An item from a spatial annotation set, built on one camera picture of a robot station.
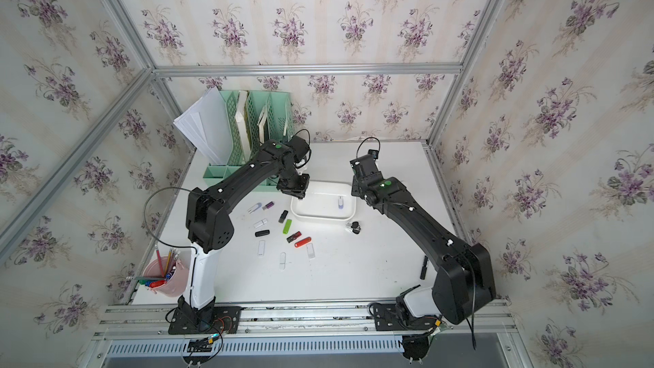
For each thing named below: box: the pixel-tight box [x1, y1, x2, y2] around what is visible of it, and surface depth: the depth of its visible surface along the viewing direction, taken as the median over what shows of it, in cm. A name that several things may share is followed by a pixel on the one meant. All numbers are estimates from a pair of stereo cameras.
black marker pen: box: [419, 255, 429, 281], surface depth 84 cm
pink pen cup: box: [143, 256, 190, 298], surface depth 76 cm
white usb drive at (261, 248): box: [258, 240, 267, 257], surface depth 90 cm
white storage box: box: [290, 180, 357, 225], surface depth 99 cm
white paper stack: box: [172, 86, 232, 166], surface depth 100 cm
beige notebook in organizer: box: [257, 105, 269, 147], surface depth 102 cm
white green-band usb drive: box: [279, 251, 287, 272], surface depth 87 cm
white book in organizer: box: [235, 90, 252, 161], surface depth 100 cm
